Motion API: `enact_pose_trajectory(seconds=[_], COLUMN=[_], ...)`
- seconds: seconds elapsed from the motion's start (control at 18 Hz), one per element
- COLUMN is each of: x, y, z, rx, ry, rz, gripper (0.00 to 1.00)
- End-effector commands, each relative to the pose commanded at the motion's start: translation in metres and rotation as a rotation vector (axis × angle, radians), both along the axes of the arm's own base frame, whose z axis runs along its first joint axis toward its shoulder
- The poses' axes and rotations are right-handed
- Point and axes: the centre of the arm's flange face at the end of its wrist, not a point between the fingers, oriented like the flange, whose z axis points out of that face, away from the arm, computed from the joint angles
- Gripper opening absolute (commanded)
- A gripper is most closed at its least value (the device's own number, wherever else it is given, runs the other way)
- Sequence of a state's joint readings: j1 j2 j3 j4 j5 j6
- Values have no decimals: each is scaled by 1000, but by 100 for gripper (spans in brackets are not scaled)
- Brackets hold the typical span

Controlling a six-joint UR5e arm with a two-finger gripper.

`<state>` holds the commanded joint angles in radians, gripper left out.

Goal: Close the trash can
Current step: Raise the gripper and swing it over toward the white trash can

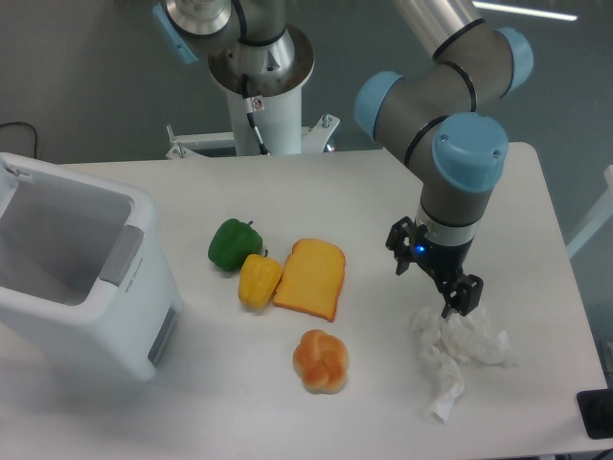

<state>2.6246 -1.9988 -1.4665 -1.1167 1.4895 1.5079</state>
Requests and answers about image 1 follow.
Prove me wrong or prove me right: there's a white frame at right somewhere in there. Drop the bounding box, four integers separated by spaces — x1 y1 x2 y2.
566 165 612 259

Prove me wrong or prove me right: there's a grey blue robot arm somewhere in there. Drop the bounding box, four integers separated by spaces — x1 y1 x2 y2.
153 1 534 315

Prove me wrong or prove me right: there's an orange toast slice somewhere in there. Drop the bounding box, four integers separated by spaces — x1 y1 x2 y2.
272 239 346 322

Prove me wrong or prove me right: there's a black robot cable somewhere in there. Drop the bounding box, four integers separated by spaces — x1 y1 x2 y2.
240 74 272 156

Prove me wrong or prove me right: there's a white trash can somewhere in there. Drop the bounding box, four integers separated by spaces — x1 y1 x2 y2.
1 153 183 381

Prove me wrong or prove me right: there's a black floor cable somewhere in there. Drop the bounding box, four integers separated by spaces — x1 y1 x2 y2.
0 121 39 157

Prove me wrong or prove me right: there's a knotted bread roll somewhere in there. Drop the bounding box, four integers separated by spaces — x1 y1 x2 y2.
292 330 349 394

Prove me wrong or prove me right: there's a black device at edge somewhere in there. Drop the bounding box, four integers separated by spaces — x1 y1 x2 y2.
576 389 612 440

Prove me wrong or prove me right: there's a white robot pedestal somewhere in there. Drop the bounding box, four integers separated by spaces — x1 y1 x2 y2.
167 88 340 158

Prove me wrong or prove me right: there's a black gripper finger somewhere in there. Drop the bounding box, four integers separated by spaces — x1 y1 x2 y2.
385 217 427 275
442 273 483 316

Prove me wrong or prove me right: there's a crumpled white tissue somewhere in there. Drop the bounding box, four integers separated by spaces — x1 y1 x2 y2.
411 306 517 424

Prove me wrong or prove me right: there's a yellow bell pepper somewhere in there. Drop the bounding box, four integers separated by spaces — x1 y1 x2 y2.
238 254 283 310

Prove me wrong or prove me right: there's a green bell pepper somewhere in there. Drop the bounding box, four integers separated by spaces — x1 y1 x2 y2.
208 218 263 272

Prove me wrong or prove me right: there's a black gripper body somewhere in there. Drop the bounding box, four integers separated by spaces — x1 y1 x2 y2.
410 224 472 293

